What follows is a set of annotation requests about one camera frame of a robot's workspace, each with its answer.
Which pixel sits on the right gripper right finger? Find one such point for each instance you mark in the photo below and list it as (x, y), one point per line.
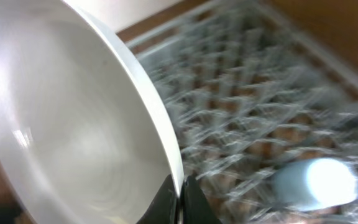
(195, 206)

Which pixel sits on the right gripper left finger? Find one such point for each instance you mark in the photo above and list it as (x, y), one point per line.
(163, 208)

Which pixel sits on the blue cup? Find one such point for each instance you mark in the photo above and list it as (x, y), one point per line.
(315, 184)

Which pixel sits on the grey round plate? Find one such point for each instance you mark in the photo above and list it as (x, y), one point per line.
(84, 134)

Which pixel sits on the grey dishwasher rack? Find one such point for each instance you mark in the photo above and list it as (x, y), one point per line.
(247, 95)

